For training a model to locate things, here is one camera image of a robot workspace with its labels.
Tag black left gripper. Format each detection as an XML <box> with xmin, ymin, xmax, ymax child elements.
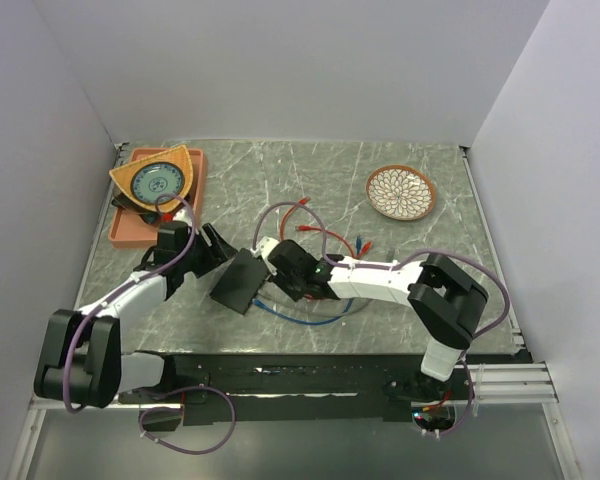
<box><xmin>179</xmin><ymin>223</ymin><xmax>238</xmax><ymax>278</ymax></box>

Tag grey ethernet cable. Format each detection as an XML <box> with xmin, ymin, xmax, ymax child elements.
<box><xmin>259</xmin><ymin>249</ymin><xmax>396</xmax><ymax>320</ymax></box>

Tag black network switch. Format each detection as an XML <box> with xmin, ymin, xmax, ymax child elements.
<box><xmin>209</xmin><ymin>249</ymin><xmax>269</xmax><ymax>315</ymax></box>

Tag blue ethernet cable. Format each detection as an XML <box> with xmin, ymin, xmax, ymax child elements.
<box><xmin>254</xmin><ymin>234</ymin><xmax>364</xmax><ymax>327</ymax></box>

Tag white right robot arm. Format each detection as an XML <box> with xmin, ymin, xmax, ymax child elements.
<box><xmin>262</xmin><ymin>240</ymin><xmax>489</xmax><ymax>399</ymax></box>

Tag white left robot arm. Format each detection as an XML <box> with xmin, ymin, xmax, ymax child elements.
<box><xmin>34</xmin><ymin>221</ymin><xmax>237</xmax><ymax>413</ymax></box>

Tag woven triangular basket plate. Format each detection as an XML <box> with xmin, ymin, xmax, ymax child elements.
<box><xmin>109</xmin><ymin>145</ymin><xmax>194</xmax><ymax>212</ymax></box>

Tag pink plastic tray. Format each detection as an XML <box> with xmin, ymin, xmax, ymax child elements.
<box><xmin>108</xmin><ymin>146</ymin><xmax>208</xmax><ymax>249</ymax></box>

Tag blue patterned round plate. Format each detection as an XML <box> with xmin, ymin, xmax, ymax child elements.
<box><xmin>131</xmin><ymin>162</ymin><xmax>185</xmax><ymax>205</ymax></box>

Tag dark dish under basket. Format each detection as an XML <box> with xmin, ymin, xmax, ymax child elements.
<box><xmin>111</xmin><ymin>185</ymin><xmax>160</xmax><ymax>225</ymax></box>

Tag floral patterned plate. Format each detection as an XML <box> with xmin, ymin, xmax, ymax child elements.
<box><xmin>366</xmin><ymin>165</ymin><xmax>436</xmax><ymax>221</ymax></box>

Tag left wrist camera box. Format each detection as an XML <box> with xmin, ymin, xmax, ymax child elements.
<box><xmin>161</xmin><ymin>209</ymin><xmax>192</xmax><ymax>226</ymax></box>

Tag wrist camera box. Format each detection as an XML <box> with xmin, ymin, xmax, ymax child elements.
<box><xmin>252</xmin><ymin>237</ymin><xmax>279</xmax><ymax>259</ymax></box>
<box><xmin>161</xmin><ymin>209</ymin><xmax>192</xmax><ymax>226</ymax></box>

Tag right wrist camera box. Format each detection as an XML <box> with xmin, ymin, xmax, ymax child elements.
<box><xmin>252</xmin><ymin>237</ymin><xmax>279</xmax><ymax>259</ymax></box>

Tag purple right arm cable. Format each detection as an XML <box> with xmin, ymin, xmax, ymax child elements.
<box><xmin>253</xmin><ymin>201</ymin><xmax>511</xmax><ymax>354</ymax></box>

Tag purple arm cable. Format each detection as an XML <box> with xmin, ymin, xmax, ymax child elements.
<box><xmin>253</xmin><ymin>201</ymin><xmax>511</xmax><ymax>354</ymax></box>
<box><xmin>62</xmin><ymin>193</ymin><xmax>199</xmax><ymax>414</ymax></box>

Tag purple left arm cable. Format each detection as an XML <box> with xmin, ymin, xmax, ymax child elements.
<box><xmin>62</xmin><ymin>193</ymin><xmax>199</xmax><ymax>414</ymax></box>

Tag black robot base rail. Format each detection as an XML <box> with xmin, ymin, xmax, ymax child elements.
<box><xmin>119</xmin><ymin>354</ymin><xmax>470</xmax><ymax>426</ymax></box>

